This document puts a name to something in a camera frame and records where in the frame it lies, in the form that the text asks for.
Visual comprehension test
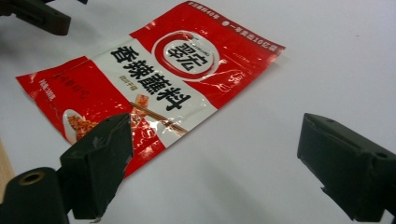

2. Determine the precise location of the red and white seasoning packet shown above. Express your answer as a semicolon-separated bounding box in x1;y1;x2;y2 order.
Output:
15;0;286;179

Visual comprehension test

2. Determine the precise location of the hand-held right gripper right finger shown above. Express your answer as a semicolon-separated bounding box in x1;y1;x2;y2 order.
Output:
296;112;396;223

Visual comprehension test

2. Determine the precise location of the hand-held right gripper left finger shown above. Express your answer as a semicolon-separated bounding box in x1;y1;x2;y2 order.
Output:
59;112;135;220

